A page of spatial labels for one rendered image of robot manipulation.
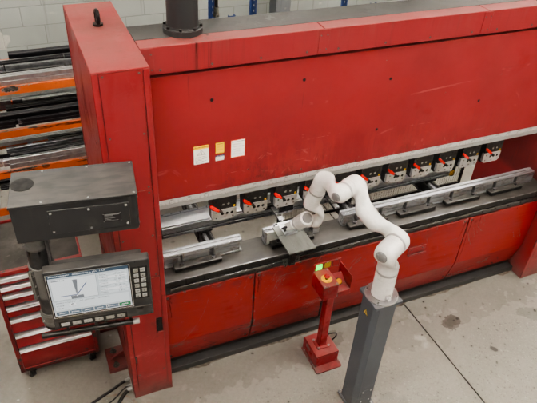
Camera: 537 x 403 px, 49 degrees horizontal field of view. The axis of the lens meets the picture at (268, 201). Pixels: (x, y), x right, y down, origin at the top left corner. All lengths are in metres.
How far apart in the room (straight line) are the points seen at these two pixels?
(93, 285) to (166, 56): 1.10
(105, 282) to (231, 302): 1.33
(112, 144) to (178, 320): 1.45
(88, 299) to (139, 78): 1.01
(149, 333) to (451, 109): 2.33
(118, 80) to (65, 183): 0.49
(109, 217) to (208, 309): 1.50
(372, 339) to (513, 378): 1.40
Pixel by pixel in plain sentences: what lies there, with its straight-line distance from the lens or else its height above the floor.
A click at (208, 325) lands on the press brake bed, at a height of 0.40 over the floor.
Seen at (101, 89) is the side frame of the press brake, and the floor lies 2.22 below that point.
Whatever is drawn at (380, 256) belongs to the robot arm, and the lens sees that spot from 3.09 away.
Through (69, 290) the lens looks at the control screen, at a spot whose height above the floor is 1.48.
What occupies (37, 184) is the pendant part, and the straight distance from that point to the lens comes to 2.58.
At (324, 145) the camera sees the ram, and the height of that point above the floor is 1.57.
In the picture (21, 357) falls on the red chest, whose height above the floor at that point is 0.27.
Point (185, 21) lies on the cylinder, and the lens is 2.91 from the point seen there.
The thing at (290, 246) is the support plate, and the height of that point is 1.00.
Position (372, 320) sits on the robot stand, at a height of 0.88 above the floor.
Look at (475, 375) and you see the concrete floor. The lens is 4.55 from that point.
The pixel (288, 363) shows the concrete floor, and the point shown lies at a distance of 4.28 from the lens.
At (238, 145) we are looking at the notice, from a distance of 3.24.
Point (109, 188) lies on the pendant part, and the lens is 2.49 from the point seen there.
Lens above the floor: 3.40
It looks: 37 degrees down
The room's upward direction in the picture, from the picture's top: 4 degrees clockwise
